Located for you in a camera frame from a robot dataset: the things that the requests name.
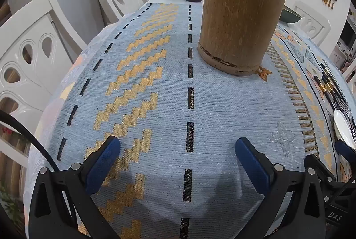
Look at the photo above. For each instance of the bamboo utensil holder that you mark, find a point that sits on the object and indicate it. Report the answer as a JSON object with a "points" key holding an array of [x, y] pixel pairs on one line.
{"points": [[239, 22]]}

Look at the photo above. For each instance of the blue patterned table runner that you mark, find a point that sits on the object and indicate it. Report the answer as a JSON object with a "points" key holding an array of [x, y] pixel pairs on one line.
{"points": [[167, 122]]}

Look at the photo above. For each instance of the black chopstick with gold band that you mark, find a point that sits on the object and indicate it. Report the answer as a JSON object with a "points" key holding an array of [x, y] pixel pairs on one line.
{"points": [[331, 89], [324, 68], [317, 79], [326, 81]]}

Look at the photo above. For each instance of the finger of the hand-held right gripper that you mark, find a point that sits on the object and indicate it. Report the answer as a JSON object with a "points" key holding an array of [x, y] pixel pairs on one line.
{"points": [[322, 169], [345, 150]]}

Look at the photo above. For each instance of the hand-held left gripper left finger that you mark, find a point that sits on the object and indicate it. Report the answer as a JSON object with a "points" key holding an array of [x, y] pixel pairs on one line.
{"points": [[103, 164]]}

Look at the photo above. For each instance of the silver metal spoon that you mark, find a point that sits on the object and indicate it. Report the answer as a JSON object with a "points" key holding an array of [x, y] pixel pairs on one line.
{"points": [[342, 125]]}

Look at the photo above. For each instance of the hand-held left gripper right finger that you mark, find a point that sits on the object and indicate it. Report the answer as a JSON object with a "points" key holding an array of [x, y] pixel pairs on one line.
{"points": [[253, 169]]}

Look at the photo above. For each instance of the white refrigerator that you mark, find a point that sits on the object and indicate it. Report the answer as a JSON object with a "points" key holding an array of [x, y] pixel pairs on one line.
{"points": [[66, 0]]}

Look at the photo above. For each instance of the hanging tassel ornaments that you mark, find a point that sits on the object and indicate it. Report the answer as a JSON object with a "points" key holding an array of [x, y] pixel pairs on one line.
{"points": [[328, 1]]}

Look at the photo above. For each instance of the television screen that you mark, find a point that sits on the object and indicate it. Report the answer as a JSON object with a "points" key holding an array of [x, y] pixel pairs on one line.
{"points": [[349, 33]]}

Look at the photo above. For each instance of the green ceramic bowl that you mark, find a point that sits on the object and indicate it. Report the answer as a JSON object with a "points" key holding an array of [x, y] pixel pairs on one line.
{"points": [[289, 15]]}

